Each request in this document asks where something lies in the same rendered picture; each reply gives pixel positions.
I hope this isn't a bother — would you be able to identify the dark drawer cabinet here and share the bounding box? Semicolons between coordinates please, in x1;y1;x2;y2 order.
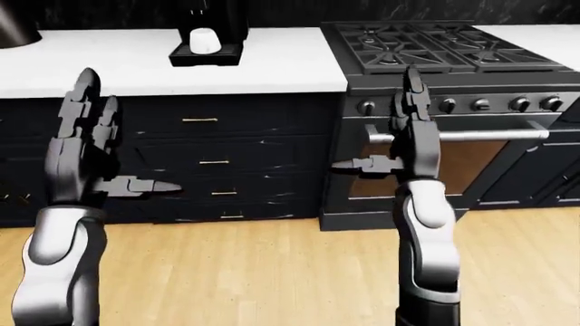
106;92;343;225

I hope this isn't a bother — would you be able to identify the white ceramic mug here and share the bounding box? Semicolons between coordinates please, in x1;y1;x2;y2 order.
188;27;222;55

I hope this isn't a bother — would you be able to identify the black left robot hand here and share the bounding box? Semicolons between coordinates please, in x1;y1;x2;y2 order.
43;67;183;206

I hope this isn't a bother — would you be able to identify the black gas stove range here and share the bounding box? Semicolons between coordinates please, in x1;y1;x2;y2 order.
318;20;580;233

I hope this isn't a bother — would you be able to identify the silver oven door handle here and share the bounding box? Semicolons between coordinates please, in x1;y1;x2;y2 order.
364;122;551;145

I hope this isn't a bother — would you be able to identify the black coffee machine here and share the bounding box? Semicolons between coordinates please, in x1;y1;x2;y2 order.
169;0;251;68

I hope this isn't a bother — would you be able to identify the dark round vessel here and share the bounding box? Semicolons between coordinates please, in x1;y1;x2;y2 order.
0;0;44;49

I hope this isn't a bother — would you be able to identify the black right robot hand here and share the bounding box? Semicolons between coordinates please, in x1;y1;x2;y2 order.
330;65;442;180

